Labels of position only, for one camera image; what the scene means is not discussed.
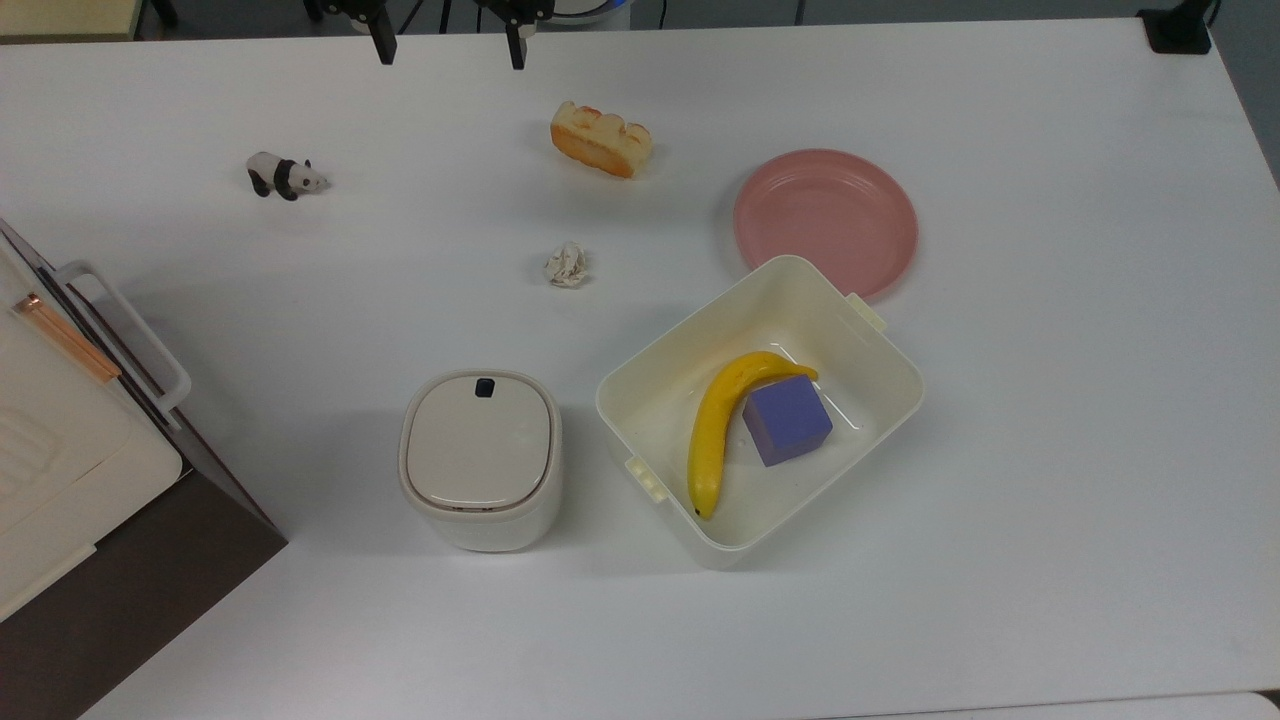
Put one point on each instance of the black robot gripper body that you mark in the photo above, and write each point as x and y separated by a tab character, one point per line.
345	8

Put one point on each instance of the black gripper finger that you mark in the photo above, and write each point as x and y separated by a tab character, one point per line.
383	42
517	46

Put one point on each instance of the cream push-lid trash can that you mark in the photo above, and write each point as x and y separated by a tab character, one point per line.
480	440

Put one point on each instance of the toasted bread loaf toy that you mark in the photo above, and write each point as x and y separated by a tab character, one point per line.
600	145

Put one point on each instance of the black white panda figurine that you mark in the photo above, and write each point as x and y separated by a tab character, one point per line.
285	178

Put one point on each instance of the crumpled white paper ball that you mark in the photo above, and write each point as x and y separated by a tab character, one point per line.
566	266

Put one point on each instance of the light wooden side table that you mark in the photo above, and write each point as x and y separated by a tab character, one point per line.
60	15

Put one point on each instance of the pink round plate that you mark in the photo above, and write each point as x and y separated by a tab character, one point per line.
830	215

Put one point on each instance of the cream plastic storage box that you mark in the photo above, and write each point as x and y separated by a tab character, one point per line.
640	400

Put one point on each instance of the yellow and blue item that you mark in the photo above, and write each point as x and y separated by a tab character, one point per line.
712	430

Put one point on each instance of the purple cube block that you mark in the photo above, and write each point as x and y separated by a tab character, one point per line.
788	425

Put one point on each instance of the cream mini cabinet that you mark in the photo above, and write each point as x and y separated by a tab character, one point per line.
50	450

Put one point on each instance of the dark brown drawer cabinet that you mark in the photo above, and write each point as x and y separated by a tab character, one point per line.
150	580

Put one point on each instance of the black table clamp mount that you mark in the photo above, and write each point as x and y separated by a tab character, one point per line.
1175	30

